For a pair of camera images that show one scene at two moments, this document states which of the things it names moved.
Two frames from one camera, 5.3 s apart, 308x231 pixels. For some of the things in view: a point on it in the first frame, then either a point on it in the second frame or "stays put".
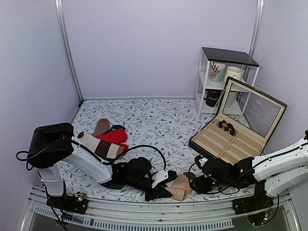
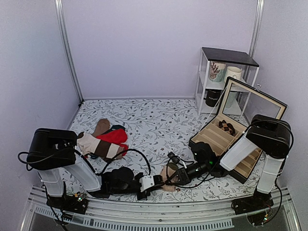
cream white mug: [233, 72] stays put
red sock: [118, 136] stays put
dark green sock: [116, 127] stays put
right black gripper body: [205, 187] -> [185, 177]
